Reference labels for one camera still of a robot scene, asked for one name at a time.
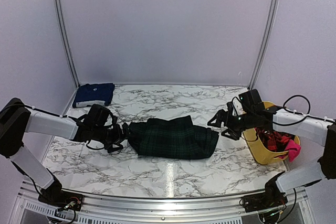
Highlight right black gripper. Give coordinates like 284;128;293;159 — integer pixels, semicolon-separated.
207;110;255;141

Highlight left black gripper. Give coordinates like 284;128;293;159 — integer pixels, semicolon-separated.
92;122;138;153

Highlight navy blue t-shirt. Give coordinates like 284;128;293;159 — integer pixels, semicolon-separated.
72;83;115;108

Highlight dark green plaid garment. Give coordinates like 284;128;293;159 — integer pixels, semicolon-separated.
127;115;219;160

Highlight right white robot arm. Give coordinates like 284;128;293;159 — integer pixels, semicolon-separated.
218;129;324;194

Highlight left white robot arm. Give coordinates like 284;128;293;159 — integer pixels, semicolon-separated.
1;98;129;206

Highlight red black printed garment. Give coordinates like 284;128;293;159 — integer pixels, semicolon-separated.
255;127;295;152

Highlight pink garment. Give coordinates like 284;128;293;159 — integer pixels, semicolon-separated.
285;140;301;162

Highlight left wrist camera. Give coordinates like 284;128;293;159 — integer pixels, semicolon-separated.
84;104;118;129

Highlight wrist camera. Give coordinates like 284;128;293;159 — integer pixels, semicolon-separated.
238;89;265;113
84;104;118;129

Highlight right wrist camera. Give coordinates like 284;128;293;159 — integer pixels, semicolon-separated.
238;89;265;113

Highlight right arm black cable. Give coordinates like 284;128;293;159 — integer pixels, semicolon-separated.
282;94;313;116

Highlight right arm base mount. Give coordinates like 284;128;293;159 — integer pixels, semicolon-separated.
239;192;288;212

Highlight front aluminium rail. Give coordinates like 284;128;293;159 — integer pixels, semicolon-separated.
9;180;316;223

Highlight right aluminium frame post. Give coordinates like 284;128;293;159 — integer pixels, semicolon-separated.
248;0;279;90

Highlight aluminium frame post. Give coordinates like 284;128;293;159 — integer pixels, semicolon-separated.
54;0;80;88
248;0;279;90

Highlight left aluminium frame post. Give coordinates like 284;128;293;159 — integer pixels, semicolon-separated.
54;0;80;88

